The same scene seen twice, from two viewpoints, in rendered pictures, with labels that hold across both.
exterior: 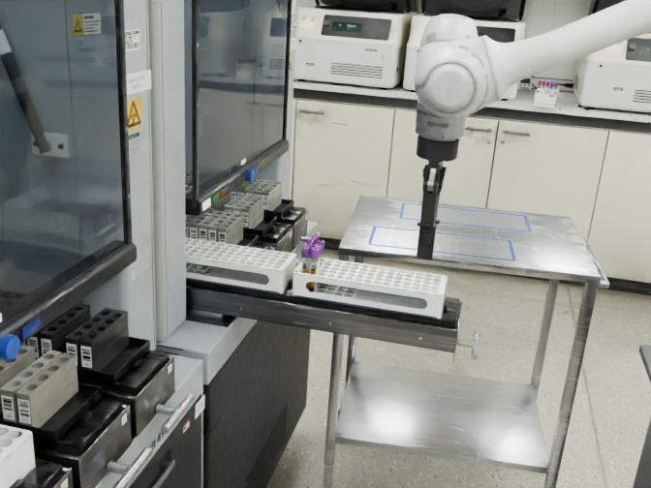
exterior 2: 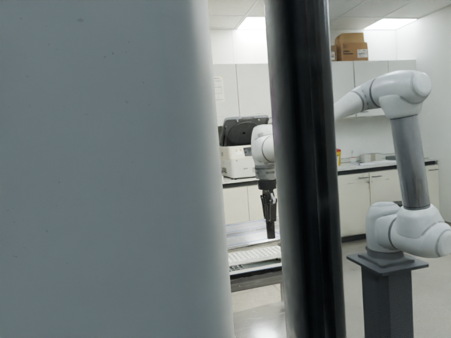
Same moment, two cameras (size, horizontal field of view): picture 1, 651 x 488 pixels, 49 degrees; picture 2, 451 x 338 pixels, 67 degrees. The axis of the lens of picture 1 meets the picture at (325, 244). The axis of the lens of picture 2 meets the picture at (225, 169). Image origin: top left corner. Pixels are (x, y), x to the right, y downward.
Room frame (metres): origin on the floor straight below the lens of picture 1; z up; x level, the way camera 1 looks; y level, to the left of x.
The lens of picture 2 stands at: (0.17, 0.55, 1.31)
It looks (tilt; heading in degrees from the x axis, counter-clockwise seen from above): 4 degrees down; 334
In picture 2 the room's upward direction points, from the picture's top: 5 degrees counter-clockwise
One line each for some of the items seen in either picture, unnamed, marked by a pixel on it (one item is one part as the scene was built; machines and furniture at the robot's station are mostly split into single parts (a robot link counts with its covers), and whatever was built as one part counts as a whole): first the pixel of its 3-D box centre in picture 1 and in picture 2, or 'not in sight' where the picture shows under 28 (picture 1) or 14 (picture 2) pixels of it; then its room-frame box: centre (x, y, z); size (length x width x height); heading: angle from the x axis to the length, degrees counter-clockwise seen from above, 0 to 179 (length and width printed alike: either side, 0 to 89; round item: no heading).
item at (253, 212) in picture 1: (252, 214); not in sight; (1.70, 0.19, 0.85); 0.12 x 0.02 x 0.06; 167
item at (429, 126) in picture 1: (440, 121); (266, 172); (1.30, -0.19, 1.18); 0.09 x 0.09 x 0.06
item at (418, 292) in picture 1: (369, 288); (248, 262); (1.32, -0.09, 0.83); 0.30 x 0.10 x 0.06; 78
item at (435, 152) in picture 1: (435, 161); (268, 190); (1.30, -0.19, 1.11); 0.08 x 0.07 x 0.09; 167
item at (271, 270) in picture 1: (221, 265); not in sight; (1.39, 0.21, 0.83); 0.30 x 0.10 x 0.06; 78
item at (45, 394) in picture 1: (48, 391); not in sight; (0.86, 0.37, 0.85); 0.12 x 0.02 x 0.06; 168
